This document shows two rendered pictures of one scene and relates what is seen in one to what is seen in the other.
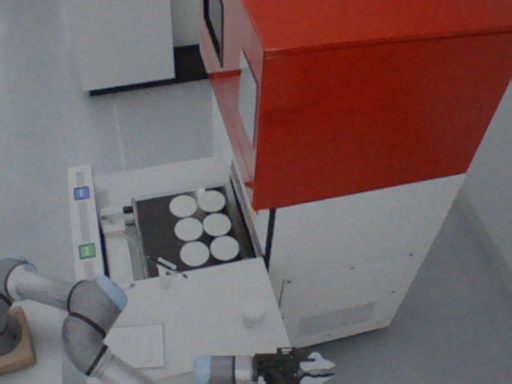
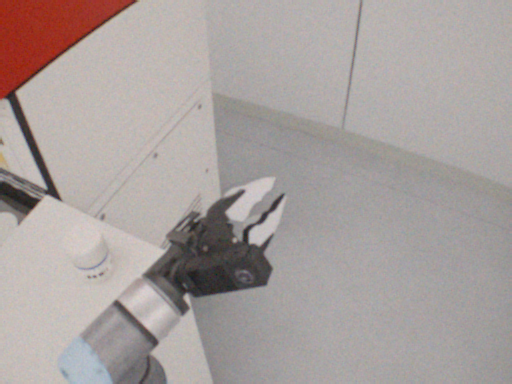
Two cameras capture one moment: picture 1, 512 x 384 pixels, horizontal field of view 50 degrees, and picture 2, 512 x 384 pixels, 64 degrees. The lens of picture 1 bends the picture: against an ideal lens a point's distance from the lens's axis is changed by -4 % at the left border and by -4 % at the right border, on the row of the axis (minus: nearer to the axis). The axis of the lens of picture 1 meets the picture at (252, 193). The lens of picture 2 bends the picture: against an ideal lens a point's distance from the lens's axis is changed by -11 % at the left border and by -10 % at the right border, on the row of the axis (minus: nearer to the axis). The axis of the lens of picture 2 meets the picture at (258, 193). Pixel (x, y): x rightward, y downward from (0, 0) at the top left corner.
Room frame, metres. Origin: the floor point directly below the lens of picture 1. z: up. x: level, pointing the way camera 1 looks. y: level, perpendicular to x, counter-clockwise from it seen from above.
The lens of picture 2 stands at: (0.30, 0.08, 1.66)
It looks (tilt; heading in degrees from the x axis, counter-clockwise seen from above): 49 degrees down; 314
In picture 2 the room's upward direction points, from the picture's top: straight up
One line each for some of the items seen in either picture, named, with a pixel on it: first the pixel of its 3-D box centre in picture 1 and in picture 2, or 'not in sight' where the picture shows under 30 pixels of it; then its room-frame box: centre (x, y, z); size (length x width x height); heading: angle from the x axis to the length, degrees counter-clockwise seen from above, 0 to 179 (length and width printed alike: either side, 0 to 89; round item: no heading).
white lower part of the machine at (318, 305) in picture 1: (304, 235); (82, 193); (1.55, -0.26, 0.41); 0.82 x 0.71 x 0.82; 18
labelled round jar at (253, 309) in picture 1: (252, 313); (89, 253); (0.81, -0.03, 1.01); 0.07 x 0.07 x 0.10
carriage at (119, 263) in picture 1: (117, 251); not in sight; (1.09, 0.47, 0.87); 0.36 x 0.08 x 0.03; 18
